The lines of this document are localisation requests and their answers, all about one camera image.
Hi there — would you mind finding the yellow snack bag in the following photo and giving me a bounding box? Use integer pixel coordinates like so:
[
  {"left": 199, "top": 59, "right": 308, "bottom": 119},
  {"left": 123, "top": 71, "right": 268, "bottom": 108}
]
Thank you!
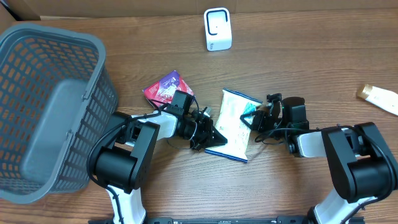
[{"left": 205, "top": 88, "right": 263, "bottom": 163}]

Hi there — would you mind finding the red purple pad pack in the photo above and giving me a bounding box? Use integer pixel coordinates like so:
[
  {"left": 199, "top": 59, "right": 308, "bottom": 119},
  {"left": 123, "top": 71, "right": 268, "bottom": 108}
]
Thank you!
[{"left": 143, "top": 70, "right": 194, "bottom": 106}]

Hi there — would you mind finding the white tube gold cap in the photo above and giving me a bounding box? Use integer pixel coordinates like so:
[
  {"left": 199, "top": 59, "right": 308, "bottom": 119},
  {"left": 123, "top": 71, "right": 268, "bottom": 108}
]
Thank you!
[{"left": 357, "top": 84, "right": 398, "bottom": 115}]

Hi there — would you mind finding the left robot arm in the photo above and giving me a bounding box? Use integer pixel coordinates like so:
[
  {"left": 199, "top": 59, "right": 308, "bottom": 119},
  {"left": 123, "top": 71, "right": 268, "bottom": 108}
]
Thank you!
[{"left": 86, "top": 90, "right": 228, "bottom": 223}]

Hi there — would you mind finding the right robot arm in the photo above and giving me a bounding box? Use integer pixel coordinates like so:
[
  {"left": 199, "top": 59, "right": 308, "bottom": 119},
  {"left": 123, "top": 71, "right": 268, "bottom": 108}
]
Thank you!
[{"left": 240, "top": 94, "right": 397, "bottom": 223}]

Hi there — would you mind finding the white barcode scanner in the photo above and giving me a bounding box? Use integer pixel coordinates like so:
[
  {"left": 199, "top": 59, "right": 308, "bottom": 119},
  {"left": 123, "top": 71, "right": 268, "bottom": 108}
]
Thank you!
[{"left": 203, "top": 7, "right": 233, "bottom": 52}]

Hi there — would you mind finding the grey plastic basket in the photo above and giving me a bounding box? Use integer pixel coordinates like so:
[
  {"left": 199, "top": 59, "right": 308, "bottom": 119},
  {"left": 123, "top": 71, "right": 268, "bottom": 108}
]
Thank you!
[{"left": 1, "top": 23, "right": 118, "bottom": 203}]

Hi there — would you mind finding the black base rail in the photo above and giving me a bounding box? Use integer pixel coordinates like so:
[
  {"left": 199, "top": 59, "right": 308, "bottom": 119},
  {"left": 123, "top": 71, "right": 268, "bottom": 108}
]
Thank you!
[{"left": 88, "top": 216, "right": 365, "bottom": 224}]

